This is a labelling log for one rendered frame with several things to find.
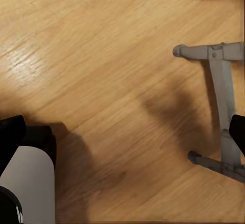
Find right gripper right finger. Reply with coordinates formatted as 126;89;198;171
228;114;245;156

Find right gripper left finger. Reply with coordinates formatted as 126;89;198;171
0;115;27;176

